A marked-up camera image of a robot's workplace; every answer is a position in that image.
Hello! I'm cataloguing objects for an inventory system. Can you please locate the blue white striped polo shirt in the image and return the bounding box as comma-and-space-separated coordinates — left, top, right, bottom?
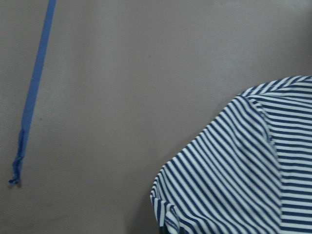
150, 76, 312, 234

